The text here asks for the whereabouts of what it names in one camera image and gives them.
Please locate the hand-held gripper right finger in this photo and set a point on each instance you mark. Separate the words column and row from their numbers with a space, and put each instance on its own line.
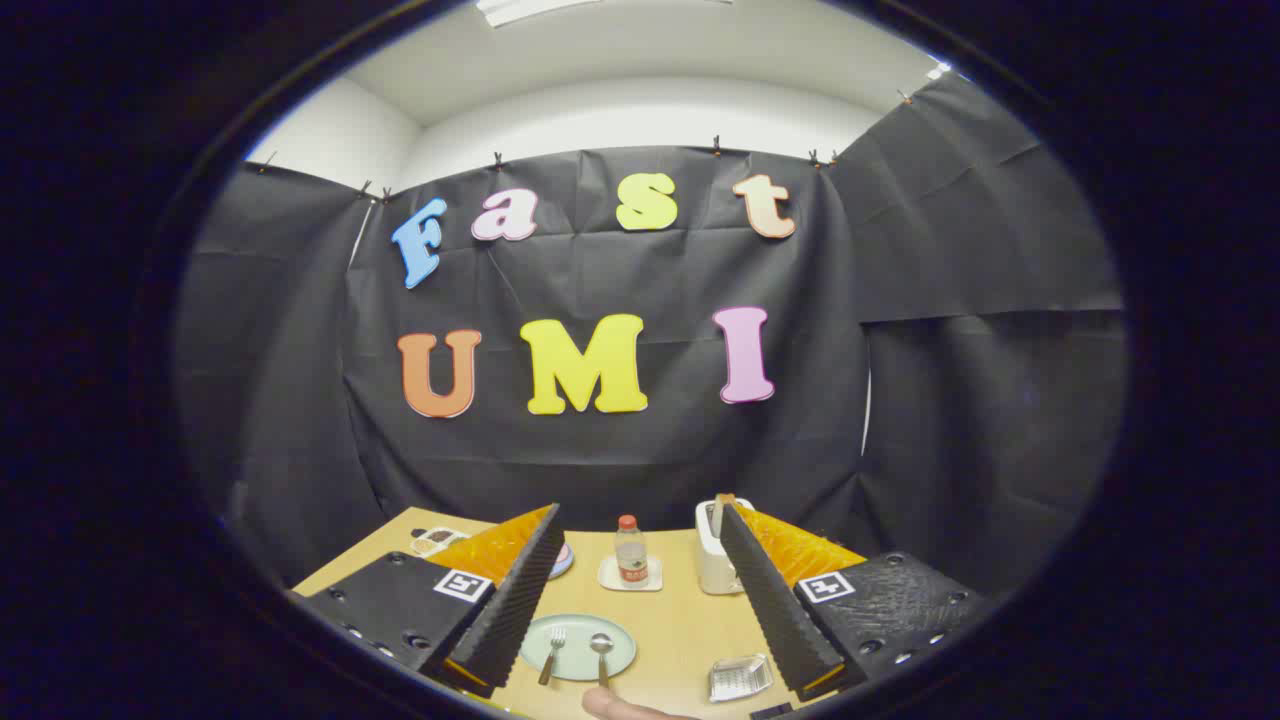
column 765, row 590

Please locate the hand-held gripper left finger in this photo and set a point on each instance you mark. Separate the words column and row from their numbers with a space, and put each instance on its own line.
column 520, row 590

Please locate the blue patterned food plate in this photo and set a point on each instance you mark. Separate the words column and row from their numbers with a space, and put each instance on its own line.
column 562, row 565

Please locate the white toaster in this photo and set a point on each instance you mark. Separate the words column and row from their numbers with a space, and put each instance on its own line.
column 710, row 550

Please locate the pale green round plate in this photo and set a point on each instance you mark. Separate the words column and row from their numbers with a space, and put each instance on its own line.
column 578, row 655

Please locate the white square coaster tray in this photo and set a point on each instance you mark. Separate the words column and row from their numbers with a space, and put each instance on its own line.
column 610, row 578

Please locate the small white sauce dish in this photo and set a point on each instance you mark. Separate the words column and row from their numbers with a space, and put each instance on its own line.
column 432, row 542

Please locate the clear water bottle red cap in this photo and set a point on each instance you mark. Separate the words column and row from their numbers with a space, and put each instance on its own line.
column 631, row 550

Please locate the black table edge clamp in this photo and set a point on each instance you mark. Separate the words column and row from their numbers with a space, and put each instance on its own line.
column 771, row 711

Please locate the black backdrop cloth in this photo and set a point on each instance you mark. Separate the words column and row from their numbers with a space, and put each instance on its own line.
column 620, row 450

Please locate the ceiling light panel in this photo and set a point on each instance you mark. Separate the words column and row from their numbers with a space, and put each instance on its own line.
column 525, row 8

